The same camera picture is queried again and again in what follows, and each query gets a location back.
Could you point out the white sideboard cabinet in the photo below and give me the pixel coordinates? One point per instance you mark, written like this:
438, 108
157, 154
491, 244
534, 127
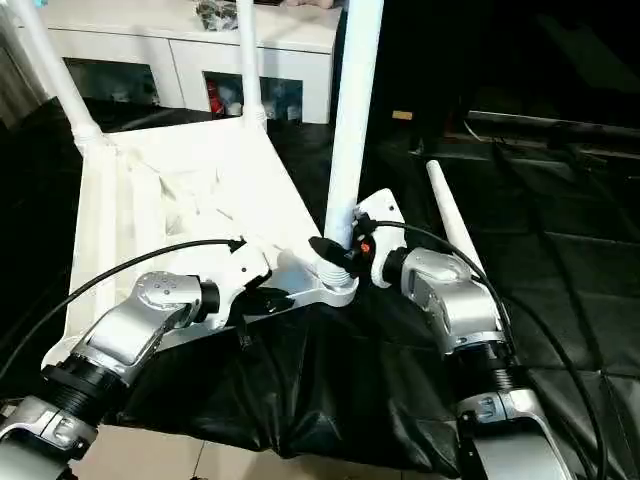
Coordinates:
150, 40

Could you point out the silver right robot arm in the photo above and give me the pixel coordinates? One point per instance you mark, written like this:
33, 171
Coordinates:
460, 305

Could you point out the dark glittery ornament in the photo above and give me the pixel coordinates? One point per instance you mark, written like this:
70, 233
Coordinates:
216, 15

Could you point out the grey curtain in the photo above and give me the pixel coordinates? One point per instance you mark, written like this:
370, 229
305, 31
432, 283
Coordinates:
17, 65

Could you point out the small tan label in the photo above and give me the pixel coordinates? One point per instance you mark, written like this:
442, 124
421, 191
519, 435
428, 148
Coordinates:
403, 115

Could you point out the white plastic table top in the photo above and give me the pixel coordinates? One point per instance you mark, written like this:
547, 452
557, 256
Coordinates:
175, 200

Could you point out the black flat board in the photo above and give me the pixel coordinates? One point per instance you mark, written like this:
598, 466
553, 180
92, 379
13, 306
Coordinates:
550, 125

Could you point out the white plastic table leg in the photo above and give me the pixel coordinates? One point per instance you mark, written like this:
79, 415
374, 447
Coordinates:
250, 60
65, 75
355, 125
450, 215

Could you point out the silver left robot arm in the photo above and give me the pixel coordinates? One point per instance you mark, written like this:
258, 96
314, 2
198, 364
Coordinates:
125, 325

